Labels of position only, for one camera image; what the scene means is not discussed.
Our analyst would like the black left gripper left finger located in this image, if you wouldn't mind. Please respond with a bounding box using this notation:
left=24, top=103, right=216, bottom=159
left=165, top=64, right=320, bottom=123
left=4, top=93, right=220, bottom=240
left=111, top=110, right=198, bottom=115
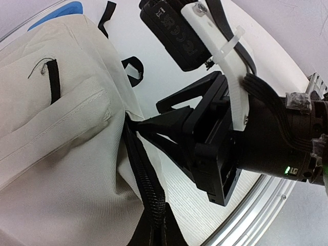
left=130, top=220, right=158, bottom=246

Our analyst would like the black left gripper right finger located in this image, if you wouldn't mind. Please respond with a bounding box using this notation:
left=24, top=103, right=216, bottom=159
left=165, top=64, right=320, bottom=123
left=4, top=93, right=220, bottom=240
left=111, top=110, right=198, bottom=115
left=158, top=202, right=188, bottom=246

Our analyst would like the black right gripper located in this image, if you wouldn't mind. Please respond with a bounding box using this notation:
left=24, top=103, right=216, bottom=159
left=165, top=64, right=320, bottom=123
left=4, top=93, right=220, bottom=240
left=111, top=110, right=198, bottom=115
left=137, top=71, right=314, bottom=206

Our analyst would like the cream white backpack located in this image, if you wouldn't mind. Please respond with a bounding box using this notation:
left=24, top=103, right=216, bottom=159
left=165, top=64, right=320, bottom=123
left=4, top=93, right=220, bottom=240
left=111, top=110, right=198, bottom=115
left=1, top=14, right=166, bottom=245

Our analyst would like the blue pencil case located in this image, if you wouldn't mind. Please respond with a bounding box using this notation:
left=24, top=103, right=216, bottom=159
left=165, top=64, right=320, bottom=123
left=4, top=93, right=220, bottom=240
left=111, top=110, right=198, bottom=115
left=28, top=1, right=84, bottom=31

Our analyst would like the aluminium front rail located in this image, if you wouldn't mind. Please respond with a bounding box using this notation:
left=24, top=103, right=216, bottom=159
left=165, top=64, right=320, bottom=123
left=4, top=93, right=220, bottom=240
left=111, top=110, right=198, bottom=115
left=204, top=73, right=328, bottom=246

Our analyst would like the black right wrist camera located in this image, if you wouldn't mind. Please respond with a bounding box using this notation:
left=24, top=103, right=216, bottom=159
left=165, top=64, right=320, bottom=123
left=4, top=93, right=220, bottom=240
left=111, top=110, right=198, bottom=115
left=138, top=0, right=257, bottom=72

